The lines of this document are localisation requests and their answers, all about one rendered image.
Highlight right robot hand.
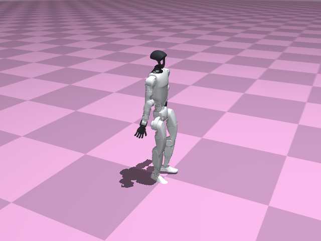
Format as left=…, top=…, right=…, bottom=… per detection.
left=134, top=120, right=147, bottom=138

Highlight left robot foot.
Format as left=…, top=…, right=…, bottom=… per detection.
left=160, top=165, right=178, bottom=173

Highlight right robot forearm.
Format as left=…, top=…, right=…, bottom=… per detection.
left=141, top=101, right=152, bottom=126

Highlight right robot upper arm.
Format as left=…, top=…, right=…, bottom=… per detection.
left=145, top=76, right=156, bottom=106

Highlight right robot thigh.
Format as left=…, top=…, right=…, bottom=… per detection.
left=151, top=116, right=167, bottom=155

